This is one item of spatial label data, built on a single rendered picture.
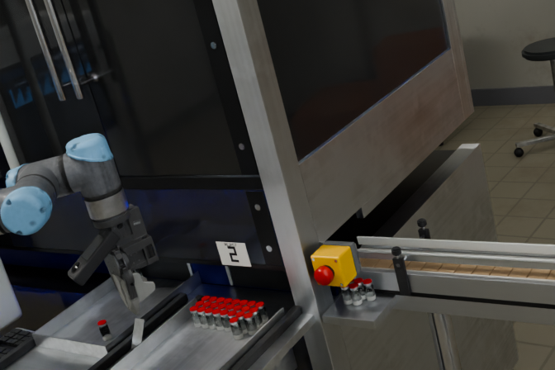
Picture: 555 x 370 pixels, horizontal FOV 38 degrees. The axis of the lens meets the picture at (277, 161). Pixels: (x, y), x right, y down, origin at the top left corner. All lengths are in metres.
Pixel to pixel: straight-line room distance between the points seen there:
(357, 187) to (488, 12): 3.88
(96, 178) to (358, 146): 0.69
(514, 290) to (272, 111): 0.60
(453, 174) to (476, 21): 3.41
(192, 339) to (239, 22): 0.71
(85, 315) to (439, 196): 1.01
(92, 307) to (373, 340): 0.72
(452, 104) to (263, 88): 0.91
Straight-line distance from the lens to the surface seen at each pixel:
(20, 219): 1.40
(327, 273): 1.69
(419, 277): 1.77
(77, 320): 2.15
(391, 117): 2.08
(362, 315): 1.77
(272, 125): 1.65
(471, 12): 5.76
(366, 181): 1.96
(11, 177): 1.54
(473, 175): 2.55
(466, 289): 1.73
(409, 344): 2.20
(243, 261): 1.86
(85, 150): 1.50
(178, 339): 1.89
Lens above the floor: 1.76
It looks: 18 degrees down
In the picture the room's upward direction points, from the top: 15 degrees counter-clockwise
